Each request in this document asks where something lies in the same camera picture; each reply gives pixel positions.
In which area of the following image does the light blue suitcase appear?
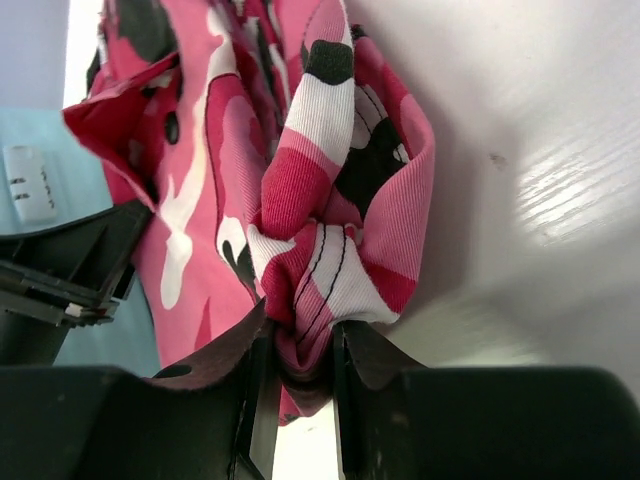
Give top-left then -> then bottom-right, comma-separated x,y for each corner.
1,107 -> 160,376

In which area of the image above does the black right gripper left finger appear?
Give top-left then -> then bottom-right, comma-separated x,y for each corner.
1,306 -> 280,479

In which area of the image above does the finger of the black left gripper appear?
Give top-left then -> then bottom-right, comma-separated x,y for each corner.
1,200 -> 151,366

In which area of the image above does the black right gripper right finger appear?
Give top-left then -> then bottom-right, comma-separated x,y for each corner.
333,321 -> 639,479

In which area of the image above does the pink camouflage garment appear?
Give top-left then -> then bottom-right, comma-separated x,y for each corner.
64,0 -> 435,424

